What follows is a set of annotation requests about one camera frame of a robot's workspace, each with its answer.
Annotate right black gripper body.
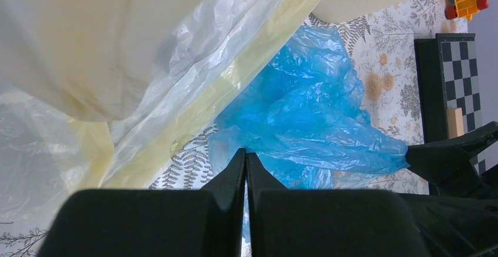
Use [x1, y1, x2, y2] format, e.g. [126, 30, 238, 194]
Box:
[402, 166, 497, 256]

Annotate large translucent white bag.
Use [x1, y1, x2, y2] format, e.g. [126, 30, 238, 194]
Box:
[1, 0, 320, 240]

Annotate orange toy car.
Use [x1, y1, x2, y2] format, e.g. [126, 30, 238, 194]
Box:
[445, 0, 489, 21]

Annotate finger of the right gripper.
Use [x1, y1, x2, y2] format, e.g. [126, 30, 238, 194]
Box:
[405, 121, 497, 197]

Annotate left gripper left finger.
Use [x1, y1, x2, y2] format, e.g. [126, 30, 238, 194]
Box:
[38, 148, 246, 256]

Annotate small wooden block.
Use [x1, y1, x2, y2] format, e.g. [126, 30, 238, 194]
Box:
[447, 107, 465, 138]

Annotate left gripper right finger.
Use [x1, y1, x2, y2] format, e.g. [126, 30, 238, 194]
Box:
[246, 153, 429, 256]

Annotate black white checkerboard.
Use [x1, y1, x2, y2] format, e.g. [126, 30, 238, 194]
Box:
[414, 33, 485, 174]

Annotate blue plastic trash bag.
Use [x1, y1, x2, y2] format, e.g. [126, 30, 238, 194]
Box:
[207, 25, 408, 190]

